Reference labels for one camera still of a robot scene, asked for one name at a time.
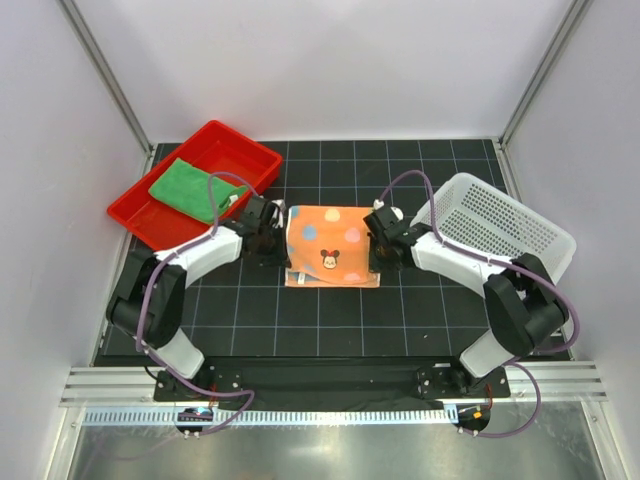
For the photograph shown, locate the green towel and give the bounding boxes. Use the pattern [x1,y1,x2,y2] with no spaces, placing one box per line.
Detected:
[148,158,248,225]

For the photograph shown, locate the white perforated plastic basket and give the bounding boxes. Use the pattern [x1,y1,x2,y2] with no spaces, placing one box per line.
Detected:
[413,173,576,282]

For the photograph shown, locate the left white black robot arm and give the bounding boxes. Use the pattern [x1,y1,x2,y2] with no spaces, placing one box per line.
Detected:
[106,196,289,400]

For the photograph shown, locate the slotted cable duct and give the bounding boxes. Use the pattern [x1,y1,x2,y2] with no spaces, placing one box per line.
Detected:
[82,405,458,428]

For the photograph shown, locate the red plastic tray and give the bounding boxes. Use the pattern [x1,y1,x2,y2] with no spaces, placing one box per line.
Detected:
[107,121,283,250]

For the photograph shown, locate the aluminium frame rail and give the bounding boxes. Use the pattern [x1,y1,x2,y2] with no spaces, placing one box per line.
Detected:
[59,361,607,408]

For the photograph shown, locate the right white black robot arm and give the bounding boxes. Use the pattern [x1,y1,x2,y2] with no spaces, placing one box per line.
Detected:
[364,205,570,396]

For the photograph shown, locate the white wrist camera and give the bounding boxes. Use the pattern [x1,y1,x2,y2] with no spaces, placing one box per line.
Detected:
[270,199,286,229]
[373,199,404,221]

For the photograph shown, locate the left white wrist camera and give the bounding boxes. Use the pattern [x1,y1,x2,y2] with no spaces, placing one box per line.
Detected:
[270,199,286,229]

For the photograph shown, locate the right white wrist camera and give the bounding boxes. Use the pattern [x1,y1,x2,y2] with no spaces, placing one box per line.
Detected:
[373,199,404,221]

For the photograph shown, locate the orange beige towel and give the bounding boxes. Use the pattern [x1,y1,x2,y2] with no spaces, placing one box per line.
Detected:
[285,205,380,288]

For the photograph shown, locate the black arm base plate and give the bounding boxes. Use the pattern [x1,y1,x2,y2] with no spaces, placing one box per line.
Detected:
[153,356,511,412]

